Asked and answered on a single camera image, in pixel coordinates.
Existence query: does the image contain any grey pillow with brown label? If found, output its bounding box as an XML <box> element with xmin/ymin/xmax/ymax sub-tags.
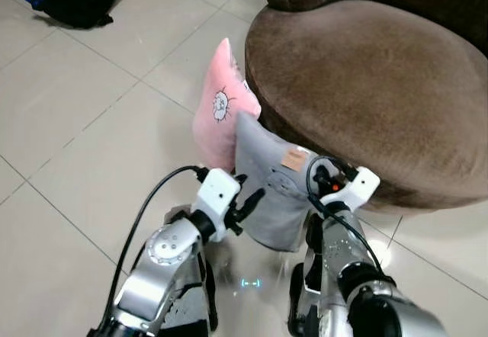
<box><xmin>233</xmin><ymin>112</ymin><xmax>338</xmax><ymax>252</ymax></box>

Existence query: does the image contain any pink cat print pillow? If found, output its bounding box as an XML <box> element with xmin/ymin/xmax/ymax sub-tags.
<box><xmin>191</xmin><ymin>37</ymin><xmax>262</xmax><ymax>172</ymax></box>

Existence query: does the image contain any brown velvet sofa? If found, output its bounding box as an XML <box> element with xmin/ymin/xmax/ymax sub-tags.
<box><xmin>244</xmin><ymin>0</ymin><xmax>488</xmax><ymax>213</ymax></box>

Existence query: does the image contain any black left robot leg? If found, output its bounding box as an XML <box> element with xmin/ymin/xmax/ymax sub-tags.
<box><xmin>200</xmin><ymin>252</ymin><xmax>220</xmax><ymax>332</ymax></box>

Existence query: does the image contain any black robot leg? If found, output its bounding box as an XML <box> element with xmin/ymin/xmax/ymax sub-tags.
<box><xmin>287</xmin><ymin>264</ymin><xmax>307</xmax><ymax>337</ymax></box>
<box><xmin>200</xmin><ymin>252</ymin><xmax>220</xmax><ymax>332</ymax></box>

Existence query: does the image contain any black right robot leg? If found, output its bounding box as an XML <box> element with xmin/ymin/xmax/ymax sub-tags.
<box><xmin>287</xmin><ymin>264</ymin><xmax>307</xmax><ymax>337</ymax></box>

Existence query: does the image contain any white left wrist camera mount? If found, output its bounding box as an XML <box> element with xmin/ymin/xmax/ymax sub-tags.
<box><xmin>194</xmin><ymin>168</ymin><xmax>242</xmax><ymax>240</ymax></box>

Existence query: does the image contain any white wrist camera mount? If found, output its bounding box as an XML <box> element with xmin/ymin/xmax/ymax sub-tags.
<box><xmin>320</xmin><ymin>167</ymin><xmax>381</xmax><ymax>213</ymax></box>
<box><xmin>194</xmin><ymin>168</ymin><xmax>242</xmax><ymax>240</ymax></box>

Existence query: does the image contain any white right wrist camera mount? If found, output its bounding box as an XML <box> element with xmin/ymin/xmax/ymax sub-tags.
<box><xmin>320</xmin><ymin>167</ymin><xmax>381</xmax><ymax>213</ymax></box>

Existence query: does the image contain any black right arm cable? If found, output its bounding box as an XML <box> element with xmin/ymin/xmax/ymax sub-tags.
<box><xmin>305</xmin><ymin>155</ymin><xmax>384</xmax><ymax>273</ymax></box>

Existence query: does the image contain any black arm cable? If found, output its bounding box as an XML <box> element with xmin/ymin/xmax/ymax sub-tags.
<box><xmin>95</xmin><ymin>165</ymin><xmax>210</xmax><ymax>332</ymax></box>
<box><xmin>305</xmin><ymin>155</ymin><xmax>384</xmax><ymax>273</ymax></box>

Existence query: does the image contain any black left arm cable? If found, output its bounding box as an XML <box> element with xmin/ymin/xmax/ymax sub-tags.
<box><xmin>95</xmin><ymin>165</ymin><xmax>210</xmax><ymax>332</ymax></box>

